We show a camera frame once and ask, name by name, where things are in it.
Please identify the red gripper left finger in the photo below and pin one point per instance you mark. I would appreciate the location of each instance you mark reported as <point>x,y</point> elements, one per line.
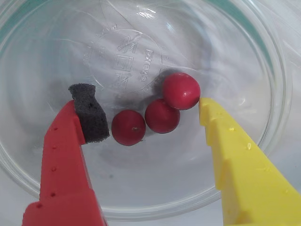
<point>63,169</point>

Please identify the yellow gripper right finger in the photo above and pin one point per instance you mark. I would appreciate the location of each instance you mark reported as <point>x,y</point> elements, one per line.
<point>247,176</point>

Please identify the red round pill ball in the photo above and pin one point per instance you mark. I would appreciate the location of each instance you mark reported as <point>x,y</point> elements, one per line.
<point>181,90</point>
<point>162,115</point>
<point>128,127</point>

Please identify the white table cloth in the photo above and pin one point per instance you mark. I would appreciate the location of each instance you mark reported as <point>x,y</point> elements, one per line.
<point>9,212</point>

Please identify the clear glass bowl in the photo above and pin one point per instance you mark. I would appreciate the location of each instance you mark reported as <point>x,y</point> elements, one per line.
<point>164,164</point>

